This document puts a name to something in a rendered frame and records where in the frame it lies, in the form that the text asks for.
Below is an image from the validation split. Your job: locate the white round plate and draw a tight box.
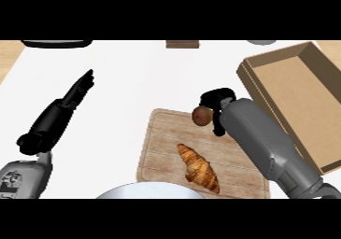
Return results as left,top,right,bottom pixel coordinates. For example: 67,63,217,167
95,181,207,200

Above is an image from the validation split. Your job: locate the brown wooden block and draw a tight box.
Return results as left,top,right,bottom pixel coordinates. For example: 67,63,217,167
166,39,201,49

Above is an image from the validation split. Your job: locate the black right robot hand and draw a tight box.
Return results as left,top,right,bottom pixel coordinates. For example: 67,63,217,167
198,88,238,137

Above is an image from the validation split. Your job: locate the golden brown croissant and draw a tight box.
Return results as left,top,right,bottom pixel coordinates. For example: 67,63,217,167
176,143,222,195

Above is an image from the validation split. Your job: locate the grey round object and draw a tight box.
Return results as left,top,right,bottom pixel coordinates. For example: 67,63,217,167
245,39,278,47

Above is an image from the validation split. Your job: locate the open cardboard box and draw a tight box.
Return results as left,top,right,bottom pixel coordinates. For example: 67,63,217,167
235,40,341,176

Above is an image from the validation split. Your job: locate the wooden cutting board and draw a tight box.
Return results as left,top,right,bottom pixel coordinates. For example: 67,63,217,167
136,107,272,200

